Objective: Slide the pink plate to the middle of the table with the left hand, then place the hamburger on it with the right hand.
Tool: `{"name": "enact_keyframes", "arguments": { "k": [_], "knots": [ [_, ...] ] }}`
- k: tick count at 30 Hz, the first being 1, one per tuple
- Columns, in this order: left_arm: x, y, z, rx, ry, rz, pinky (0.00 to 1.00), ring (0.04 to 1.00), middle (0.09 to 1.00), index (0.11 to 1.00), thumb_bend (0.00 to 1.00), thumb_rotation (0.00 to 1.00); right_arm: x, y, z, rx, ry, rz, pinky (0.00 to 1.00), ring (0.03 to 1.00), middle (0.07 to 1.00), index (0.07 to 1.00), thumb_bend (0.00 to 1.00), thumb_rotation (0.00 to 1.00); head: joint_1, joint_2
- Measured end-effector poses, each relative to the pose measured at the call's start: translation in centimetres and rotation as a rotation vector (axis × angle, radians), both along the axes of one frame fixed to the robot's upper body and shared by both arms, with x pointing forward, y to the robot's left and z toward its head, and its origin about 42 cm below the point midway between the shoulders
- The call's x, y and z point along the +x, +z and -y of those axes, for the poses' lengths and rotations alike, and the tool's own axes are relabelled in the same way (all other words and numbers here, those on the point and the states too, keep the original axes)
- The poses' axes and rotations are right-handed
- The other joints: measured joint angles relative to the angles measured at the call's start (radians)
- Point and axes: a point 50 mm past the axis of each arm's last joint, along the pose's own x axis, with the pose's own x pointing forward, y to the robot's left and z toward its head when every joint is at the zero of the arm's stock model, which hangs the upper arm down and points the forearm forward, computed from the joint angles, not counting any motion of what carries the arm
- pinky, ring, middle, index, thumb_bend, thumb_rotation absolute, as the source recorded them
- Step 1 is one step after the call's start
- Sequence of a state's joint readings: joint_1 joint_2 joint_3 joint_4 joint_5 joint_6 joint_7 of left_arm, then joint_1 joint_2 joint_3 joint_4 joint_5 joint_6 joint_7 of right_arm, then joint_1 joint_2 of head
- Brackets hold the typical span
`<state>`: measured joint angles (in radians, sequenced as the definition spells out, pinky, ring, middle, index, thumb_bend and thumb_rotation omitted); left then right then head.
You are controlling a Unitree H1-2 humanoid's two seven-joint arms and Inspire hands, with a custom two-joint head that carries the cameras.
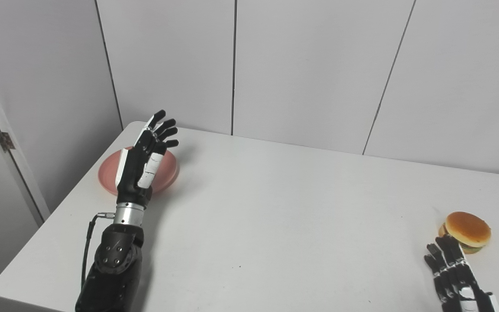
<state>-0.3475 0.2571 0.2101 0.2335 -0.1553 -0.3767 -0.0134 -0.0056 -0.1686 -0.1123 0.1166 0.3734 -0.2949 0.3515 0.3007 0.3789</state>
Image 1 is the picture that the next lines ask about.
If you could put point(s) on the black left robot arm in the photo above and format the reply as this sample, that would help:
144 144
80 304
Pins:
113 268

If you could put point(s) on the toy hamburger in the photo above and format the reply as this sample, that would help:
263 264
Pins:
468 227

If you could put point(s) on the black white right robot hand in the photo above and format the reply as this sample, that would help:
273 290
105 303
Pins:
455 277

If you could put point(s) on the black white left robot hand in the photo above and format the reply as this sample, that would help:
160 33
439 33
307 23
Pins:
139 169

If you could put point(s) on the metal door hinge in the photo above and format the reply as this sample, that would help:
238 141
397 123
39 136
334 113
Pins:
5 141

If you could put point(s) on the pink round plate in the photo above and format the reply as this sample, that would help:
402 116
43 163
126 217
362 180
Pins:
168 173

